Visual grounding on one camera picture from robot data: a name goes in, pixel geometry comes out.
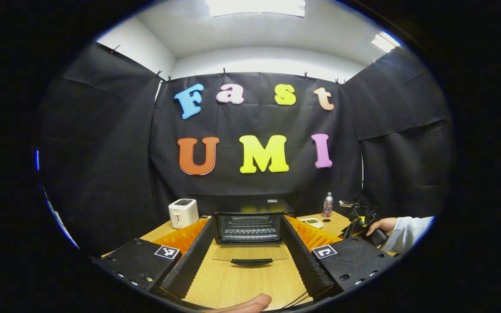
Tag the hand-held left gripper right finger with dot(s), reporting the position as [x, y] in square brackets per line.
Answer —
[307, 265]

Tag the black electric oven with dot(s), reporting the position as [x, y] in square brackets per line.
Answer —
[250, 206]

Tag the white divided grain tray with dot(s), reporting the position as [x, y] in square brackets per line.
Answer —
[312, 222]

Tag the white toaster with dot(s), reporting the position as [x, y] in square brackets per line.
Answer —
[183, 214]

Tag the black backdrop cloth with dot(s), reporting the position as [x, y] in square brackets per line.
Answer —
[255, 117]

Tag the silver drink bottle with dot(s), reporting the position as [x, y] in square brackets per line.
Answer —
[328, 206]

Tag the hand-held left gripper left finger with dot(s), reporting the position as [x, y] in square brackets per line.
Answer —
[189, 265]

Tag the large ceiling light panel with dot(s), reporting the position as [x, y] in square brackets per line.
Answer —
[255, 6]

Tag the small ceiling light panel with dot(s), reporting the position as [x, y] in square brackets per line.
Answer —
[384, 42]

